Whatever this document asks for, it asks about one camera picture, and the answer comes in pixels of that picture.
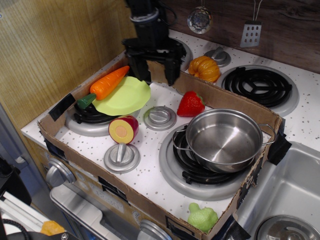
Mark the stainless steel pot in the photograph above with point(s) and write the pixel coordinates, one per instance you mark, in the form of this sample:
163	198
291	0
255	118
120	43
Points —
225	140

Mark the silver stove knob back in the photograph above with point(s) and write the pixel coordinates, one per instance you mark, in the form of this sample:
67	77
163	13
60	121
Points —
220	56

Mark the back right black burner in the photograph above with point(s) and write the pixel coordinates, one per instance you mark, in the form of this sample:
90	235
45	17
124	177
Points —
264	85

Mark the orange object bottom left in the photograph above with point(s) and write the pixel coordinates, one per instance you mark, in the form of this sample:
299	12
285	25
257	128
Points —
50	228

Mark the hanging metal strainer ladle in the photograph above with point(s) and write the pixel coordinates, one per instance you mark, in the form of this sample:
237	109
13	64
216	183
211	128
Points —
200	19

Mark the silver stove knob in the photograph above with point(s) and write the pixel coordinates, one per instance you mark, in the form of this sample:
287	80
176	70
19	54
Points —
160	118
121	158
220	56

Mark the green toy lettuce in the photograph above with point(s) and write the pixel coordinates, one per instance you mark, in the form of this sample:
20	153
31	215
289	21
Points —
202	219

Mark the silver oven dial left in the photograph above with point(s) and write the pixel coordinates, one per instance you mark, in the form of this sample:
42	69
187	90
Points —
58	174

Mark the front right black burner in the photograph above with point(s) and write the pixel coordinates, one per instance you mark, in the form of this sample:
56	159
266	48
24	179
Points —
183	173

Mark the orange toy carrot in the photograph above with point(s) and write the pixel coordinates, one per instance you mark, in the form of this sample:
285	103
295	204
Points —
103	87

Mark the brown cardboard fence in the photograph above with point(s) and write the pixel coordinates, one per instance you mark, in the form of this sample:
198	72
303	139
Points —
144	190

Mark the silver oven door handle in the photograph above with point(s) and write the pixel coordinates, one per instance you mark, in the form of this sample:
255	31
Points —
93	216

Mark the orange toy pumpkin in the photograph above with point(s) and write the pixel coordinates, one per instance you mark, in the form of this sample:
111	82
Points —
204	68

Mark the silver stove knob middle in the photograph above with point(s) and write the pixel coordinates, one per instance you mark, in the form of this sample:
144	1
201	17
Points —
160	118

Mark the red toy strawberry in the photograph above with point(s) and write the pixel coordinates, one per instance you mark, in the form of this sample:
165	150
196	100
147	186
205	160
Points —
190	105

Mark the silver oven dial right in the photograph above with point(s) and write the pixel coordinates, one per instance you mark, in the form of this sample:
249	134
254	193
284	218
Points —
151	231

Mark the silver stove knob front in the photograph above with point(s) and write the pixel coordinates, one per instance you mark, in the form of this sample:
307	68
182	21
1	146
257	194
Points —
121	158

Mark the light green plastic plate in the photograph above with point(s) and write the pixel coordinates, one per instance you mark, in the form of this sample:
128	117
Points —
129	96

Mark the silver oven dial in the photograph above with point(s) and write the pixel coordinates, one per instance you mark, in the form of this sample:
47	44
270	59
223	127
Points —
58	174
151	231

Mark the stainless steel sink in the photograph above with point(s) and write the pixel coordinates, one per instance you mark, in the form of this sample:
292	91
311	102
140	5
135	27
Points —
292	187

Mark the front left black burner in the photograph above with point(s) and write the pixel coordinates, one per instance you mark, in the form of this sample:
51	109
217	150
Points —
88	122

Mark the hanging metal slotted spatula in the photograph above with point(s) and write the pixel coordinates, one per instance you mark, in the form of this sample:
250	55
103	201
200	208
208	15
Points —
252	28

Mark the silver sink drain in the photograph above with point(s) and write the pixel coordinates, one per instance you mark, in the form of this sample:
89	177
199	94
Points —
286	227

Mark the black device left edge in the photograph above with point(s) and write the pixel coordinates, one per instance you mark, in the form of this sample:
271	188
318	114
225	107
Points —
11	182

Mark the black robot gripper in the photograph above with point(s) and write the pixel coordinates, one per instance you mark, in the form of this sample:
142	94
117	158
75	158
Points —
152	43

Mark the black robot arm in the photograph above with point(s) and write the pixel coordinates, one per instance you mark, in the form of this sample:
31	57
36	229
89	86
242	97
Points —
146	4

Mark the halved red toy fruit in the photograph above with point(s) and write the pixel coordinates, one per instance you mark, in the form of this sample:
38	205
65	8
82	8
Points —
123	129

